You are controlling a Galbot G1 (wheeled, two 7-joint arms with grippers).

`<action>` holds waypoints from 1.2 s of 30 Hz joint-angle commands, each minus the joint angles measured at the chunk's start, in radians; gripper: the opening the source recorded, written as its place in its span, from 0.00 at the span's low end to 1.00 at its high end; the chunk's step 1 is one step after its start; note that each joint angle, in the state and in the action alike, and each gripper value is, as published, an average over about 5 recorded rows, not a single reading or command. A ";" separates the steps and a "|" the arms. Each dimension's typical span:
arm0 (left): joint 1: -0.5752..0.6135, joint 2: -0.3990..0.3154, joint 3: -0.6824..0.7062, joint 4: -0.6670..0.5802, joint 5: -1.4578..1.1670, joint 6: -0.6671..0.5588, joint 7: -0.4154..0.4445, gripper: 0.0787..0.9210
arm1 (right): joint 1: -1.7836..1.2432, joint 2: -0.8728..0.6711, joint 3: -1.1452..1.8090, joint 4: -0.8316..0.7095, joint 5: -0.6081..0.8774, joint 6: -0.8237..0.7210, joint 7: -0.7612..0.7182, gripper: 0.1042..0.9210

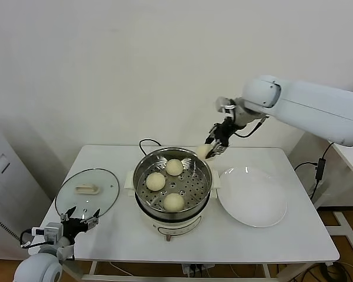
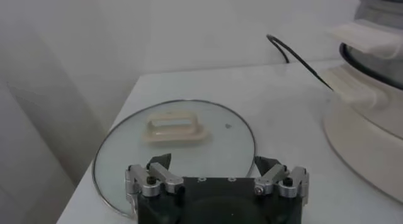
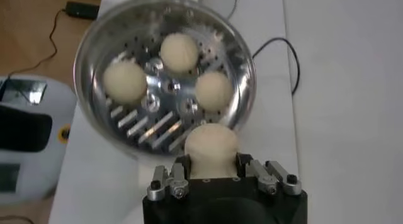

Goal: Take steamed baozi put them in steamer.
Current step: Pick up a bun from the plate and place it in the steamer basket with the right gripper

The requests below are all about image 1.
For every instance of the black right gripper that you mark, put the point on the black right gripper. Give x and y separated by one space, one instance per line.
226 130

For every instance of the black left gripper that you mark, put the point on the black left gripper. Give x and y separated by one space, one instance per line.
72 227

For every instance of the white steamed baozi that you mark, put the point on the white steamed baozi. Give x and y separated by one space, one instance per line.
202 151
155 181
174 167
173 202

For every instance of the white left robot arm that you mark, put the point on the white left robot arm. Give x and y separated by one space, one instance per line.
38 268

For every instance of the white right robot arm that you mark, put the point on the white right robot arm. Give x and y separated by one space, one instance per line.
306 102

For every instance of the perforated steel steamer basket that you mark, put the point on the perforated steel steamer basket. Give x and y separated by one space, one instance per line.
191 188

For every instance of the white round plate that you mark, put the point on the white round plate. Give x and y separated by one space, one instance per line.
250 199

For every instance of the white metal cabinet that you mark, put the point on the white metal cabinet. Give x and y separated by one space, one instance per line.
6 191

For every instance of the cream electric cooker base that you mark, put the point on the cream electric cooker base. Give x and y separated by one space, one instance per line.
176 227

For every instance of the white power strip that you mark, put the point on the white power strip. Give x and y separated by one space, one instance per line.
194 268

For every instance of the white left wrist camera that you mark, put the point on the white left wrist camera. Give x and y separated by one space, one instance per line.
51 232

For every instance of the white table frame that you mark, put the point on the white table frame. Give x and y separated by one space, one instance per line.
135 277

